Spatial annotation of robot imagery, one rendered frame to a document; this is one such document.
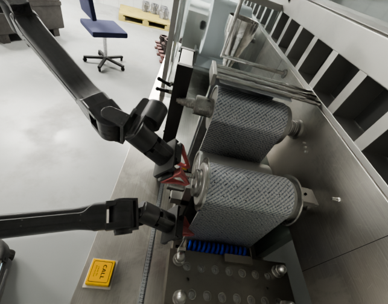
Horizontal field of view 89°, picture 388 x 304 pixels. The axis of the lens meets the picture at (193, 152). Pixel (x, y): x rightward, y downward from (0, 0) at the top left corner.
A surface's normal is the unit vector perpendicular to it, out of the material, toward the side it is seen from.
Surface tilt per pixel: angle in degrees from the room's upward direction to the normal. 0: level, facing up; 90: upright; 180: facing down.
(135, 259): 0
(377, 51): 90
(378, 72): 90
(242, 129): 92
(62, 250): 0
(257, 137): 92
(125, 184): 0
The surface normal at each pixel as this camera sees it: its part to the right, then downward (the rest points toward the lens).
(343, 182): -0.97, -0.20
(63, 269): 0.25, -0.68
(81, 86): 0.22, -0.47
